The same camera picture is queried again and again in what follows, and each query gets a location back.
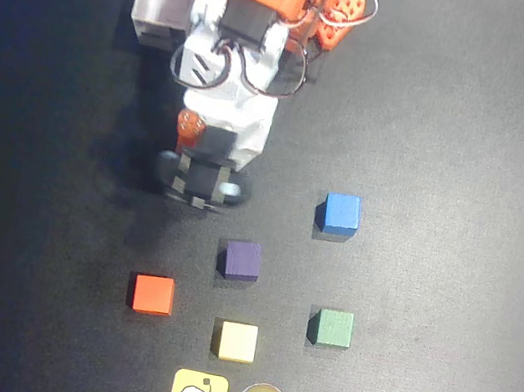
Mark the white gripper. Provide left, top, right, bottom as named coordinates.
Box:
left=169, top=82, right=280, bottom=176

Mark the purple wooden cube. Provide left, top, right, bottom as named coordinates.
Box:
left=214, top=237, right=265, bottom=287

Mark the orange wooden cube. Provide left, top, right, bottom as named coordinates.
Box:
left=127, top=271, right=178, bottom=319

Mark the blue wooden cube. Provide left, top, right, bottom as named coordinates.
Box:
left=312, top=189, right=364, bottom=240

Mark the yellow wooden cube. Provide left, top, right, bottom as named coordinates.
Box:
left=208, top=318, right=261, bottom=366

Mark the green wooden cube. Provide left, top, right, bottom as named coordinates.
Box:
left=304, top=305, right=356, bottom=351

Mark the white open cardboard box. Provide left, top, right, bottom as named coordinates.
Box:
left=124, top=0, right=200, bottom=56

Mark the dark grey felt mat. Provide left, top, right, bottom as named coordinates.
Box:
left=0, top=0, right=524, bottom=392

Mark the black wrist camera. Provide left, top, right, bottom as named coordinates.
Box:
left=147, top=117, right=262, bottom=220

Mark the black camera cable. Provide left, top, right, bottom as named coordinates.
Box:
left=258, top=29, right=316, bottom=104

